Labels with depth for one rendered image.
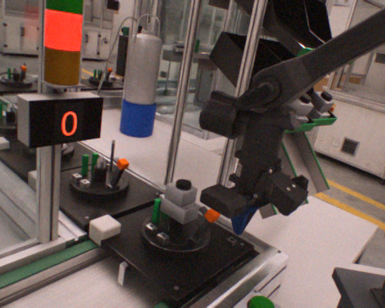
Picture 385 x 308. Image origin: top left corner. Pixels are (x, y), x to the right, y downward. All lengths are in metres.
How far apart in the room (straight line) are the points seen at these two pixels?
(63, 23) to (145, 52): 1.01
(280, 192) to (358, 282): 0.18
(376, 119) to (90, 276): 4.25
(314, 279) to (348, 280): 0.34
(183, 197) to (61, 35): 0.33
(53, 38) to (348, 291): 0.55
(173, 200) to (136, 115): 0.94
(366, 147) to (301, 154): 3.69
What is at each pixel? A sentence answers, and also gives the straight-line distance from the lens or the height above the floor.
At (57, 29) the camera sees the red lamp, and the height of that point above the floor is 1.34.
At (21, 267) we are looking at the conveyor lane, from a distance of 0.68.
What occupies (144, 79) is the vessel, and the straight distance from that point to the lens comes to 1.54.
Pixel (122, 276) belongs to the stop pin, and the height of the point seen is 0.95.
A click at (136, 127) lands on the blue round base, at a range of 1.57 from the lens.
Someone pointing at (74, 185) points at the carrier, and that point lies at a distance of 0.84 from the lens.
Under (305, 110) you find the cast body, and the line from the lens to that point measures 0.81.
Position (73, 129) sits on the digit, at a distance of 0.57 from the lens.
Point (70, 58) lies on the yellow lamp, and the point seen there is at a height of 1.30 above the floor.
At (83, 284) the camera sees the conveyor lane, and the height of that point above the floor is 0.92.
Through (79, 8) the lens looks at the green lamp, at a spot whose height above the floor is 1.37.
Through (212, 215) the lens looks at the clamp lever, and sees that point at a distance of 0.62.
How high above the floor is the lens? 1.37
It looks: 20 degrees down
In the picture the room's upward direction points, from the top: 10 degrees clockwise
